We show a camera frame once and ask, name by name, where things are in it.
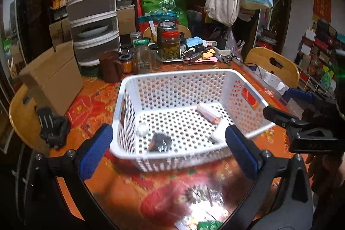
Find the pink soft roll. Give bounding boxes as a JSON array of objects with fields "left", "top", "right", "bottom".
[{"left": 196, "top": 103, "right": 222, "bottom": 124}]

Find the black mesh scrubber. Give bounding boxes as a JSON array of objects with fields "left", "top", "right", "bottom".
[{"left": 148, "top": 133, "right": 173, "bottom": 153}]

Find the green foil packet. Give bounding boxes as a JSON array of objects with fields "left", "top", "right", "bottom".
[{"left": 196, "top": 220, "right": 223, "bottom": 230}]

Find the white cartoon wipes packet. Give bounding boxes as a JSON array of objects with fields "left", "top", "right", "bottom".
[{"left": 174, "top": 208, "right": 229, "bottom": 230}]

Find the white crumpled soft ball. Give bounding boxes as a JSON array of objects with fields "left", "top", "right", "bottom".
[{"left": 136, "top": 123, "right": 150, "bottom": 137}]

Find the right yellow wooden chair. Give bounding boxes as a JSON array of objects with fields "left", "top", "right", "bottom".
[{"left": 245, "top": 47, "right": 300, "bottom": 88}]

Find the yellow wooden chair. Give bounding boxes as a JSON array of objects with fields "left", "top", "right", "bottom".
[
  {"left": 9, "top": 85, "right": 50, "bottom": 156},
  {"left": 245, "top": 47, "right": 300, "bottom": 88}
]

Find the shelf with boxes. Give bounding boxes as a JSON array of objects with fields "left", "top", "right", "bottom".
[{"left": 295, "top": 19, "right": 344, "bottom": 97}]

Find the black phone clamp stand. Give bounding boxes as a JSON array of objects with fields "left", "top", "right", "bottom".
[{"left": 36, "top": 107, "right": 71, "bottom": 149}]

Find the left yellow wooden chair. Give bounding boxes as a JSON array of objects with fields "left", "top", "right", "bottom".
[{"left": 9, "top": 85, "right": 50, "bottom": 156}]

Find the brown cardboard box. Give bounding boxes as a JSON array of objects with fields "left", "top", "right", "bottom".
[{"left": 19, "top": 40, "right": 85, "bottom": 116}]

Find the white perforated plastic basket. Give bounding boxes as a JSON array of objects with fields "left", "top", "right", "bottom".
[{"left": 109, "top": 69, "right": 273, "bottom": 172}]

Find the red-lid pickle jar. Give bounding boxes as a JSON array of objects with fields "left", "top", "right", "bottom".
[{"left": 161, "top": 31, "right": 180, "bottom": 60}]

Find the brown ceramic mug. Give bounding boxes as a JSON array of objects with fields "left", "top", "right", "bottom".
[{"left": 99, "top": 51, "right": 123, "bottom": 83}]

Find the green shopping bag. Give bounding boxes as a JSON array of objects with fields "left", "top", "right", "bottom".
[{"left": 141, "top": 0, "right": 188, "bottom": 27}]

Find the small orange sauce jar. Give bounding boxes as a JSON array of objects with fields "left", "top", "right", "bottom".
[{"left": 119, "top": 55, "right": 133, "bottom": 74}]

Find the green-lid glass jar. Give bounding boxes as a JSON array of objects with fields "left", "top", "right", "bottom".
[{"left": 133, "top": 39, "right": 151, "bottom": 74}]

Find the grey tiered food cover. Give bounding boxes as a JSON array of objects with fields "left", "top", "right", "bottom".
[{"left": 66, "top": 0, "right": 121, "bottom": 67}]

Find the red wall banner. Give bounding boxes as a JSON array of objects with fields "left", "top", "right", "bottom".
[{"left": 312, "top": 0, "right": 332, "bottom": 23}]

